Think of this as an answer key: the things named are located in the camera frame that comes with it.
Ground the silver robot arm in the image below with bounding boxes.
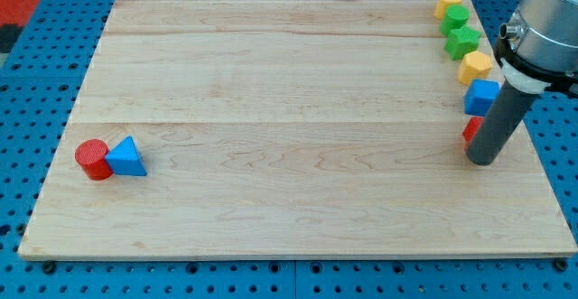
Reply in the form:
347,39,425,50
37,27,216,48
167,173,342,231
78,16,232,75
494,0,577,98

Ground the light wooden board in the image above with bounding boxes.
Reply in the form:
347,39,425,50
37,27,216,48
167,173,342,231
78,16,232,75
18,0,577,261

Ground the red cylinder block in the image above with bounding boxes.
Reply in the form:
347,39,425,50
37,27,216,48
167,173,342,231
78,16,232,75
74,139,113,181

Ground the red block behind pusher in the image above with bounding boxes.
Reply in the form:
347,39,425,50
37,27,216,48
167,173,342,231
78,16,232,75
461,116,484,150

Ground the blue cube block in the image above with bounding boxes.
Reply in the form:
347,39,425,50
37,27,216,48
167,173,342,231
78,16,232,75
463,79,500,117

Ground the green cylinder block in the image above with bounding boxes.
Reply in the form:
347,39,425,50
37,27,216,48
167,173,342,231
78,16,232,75
440,5,470,36

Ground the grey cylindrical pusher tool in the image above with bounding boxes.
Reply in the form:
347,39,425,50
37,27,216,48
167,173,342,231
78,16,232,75
466,58,551,165

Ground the green star block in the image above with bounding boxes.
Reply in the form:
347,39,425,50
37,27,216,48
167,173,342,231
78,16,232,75
444,25,481,61

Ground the yellow heart block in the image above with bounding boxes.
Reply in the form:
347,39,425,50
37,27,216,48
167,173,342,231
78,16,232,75
433,0,462,20

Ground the yellow hexagon block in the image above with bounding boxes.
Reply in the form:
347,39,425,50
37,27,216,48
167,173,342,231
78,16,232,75
457,51,493,86

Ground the blue triangle block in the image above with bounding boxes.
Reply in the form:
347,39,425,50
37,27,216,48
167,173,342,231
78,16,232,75
105,135,147,176

